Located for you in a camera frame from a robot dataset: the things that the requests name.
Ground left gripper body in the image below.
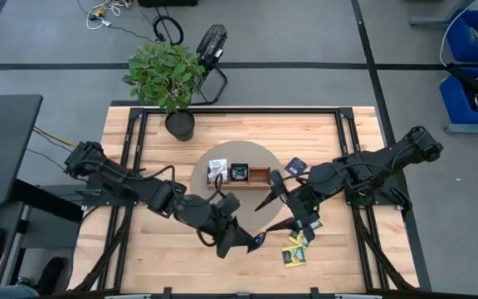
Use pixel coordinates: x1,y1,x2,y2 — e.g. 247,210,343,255
191,201,234,236

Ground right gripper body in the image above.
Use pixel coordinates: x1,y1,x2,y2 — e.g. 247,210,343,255
288,182,323,228

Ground dark blue tea packet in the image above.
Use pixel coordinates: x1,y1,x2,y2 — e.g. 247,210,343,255
230,162,250,183
246,232,267,253
284,156,309,179

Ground wooden organizer box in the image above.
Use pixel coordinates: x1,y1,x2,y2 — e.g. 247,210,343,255
205,166,272,191

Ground round grey mat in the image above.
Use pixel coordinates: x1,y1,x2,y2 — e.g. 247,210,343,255
190,140,289,233

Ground green potted plant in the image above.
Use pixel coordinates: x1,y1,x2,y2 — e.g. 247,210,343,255
121,40,206,142

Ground black floor fan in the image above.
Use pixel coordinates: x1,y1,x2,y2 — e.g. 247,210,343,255
191,23,229,106

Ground person's shoe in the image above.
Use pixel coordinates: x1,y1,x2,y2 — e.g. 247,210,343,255
35,256,68,297

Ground blue storage bin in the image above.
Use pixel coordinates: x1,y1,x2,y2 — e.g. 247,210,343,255
446,8,478,63
439,66,478,125

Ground person's leg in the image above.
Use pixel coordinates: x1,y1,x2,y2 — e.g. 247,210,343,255
0,283,41,299

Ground black bar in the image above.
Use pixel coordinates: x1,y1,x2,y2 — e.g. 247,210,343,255
446,62,478,110

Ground black box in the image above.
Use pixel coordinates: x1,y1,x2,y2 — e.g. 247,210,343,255
138,0,199,8

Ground black desk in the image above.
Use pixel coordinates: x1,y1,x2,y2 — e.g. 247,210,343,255
0,94,85,299

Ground grey stand leg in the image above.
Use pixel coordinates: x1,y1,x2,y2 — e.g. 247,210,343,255
408,0,478,27

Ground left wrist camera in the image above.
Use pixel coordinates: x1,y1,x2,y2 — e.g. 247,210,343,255
217,193,242,217

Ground black aluminium table frame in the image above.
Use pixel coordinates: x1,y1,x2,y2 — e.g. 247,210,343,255
67,106,421,292

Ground coiled black cable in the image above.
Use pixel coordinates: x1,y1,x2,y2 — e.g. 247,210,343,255
152,15,184,46

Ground white yellow cable bundle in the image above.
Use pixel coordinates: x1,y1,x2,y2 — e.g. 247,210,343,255
76,0,132,31

